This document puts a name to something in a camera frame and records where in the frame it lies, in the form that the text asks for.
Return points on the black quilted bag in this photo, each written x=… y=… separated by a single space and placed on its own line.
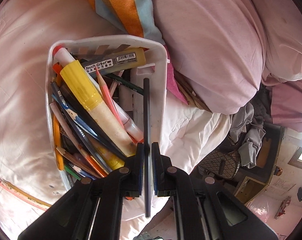
x=221 y=165

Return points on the red car wall sticker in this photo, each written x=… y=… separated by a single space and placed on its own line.
x=282 y=207

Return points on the bunch of pens in basket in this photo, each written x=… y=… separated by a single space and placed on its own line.
x=73 y=120

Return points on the plain black pencil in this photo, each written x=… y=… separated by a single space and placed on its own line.
x=146 y=105

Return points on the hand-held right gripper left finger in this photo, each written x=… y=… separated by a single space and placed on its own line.
x=140 y=160

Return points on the fat yellow-capped marker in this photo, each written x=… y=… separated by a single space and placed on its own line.
x=80 y=85

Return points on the dark wooden cabinet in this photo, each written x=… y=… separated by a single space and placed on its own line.
x=273 y=150

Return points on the grey clothes heap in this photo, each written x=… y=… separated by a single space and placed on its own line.
x=248 y=130

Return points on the dark pink cloth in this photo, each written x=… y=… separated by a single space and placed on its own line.
x=174 y=80

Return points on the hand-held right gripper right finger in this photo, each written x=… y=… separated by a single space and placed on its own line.
x=155 y=160

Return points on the pile of coloured pencils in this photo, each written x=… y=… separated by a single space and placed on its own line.
x=28 y=198

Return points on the orange blue striped towel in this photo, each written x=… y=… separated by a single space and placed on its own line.
x=115 y=5

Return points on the white slotted plastic basket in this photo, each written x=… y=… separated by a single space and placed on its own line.
x=156 y=62

